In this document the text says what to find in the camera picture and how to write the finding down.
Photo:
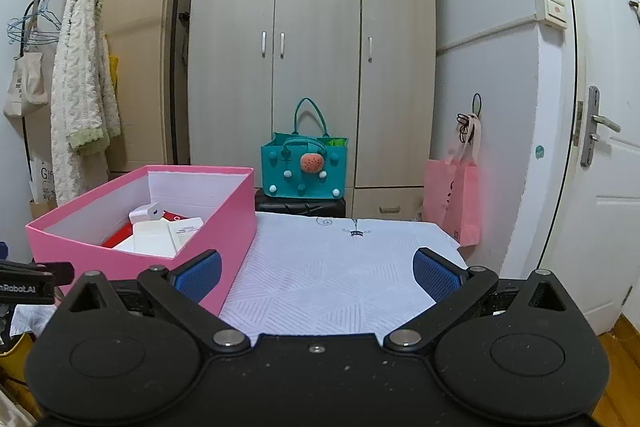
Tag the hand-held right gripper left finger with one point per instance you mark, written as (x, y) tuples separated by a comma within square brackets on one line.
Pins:
[(200, 276)]

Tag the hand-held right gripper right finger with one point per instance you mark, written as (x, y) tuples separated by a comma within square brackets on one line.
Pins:
[(436, 277)]

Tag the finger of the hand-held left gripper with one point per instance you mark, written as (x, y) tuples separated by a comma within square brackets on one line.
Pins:
[(50, 271)]

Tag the pink cardboard box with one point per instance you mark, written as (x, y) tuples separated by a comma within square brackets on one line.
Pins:
[(220, 237)]

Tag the large white power adapter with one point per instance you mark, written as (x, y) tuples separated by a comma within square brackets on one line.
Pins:
[(152, 239)]

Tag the white charger with prongs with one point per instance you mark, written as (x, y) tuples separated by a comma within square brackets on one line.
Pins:
[(146, 213)]

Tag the yellow trash bin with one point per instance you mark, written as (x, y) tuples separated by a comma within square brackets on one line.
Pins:
[(15, 357)]

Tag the pink paper gift bag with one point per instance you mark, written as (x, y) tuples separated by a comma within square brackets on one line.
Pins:
[(452, 202)]

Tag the white gift paper bag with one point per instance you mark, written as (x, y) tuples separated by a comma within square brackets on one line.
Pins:
[(42, 187)]

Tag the white patterned bedsheet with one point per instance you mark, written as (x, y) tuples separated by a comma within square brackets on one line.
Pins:
[(340, 272)]

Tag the black stool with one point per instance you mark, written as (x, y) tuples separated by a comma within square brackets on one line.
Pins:
[(300, 206)]

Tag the teal felt handbag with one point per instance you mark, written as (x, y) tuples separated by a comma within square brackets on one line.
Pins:
[(300, 177)]

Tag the orange strawberry plush charm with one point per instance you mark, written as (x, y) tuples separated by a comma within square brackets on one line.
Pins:
[(312, 163)]

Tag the round teal sticker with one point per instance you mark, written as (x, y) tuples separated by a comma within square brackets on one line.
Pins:
[(539, 151)]

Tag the white fluffy robe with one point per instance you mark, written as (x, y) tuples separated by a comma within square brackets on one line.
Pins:
[(80, 97)]

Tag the beige canvas tote bag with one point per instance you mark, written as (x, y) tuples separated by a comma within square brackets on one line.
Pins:
[(25, 87)]

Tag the yellow cloth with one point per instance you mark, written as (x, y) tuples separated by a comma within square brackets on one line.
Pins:
[(114, 77)]

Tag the white door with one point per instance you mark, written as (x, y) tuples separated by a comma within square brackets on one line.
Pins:
[(590, 132)]

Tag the black clothes rack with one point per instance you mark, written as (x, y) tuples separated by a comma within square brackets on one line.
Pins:
[(175, 57)]

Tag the beige wooden cabinet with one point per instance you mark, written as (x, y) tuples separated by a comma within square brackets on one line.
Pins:
[(135, 57)]

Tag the grey wooden wardrobe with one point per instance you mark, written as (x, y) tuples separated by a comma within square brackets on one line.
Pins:
[(315, 57)]

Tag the beige wall switch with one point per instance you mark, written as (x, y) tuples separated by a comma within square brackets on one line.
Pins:
[(551, 9)]

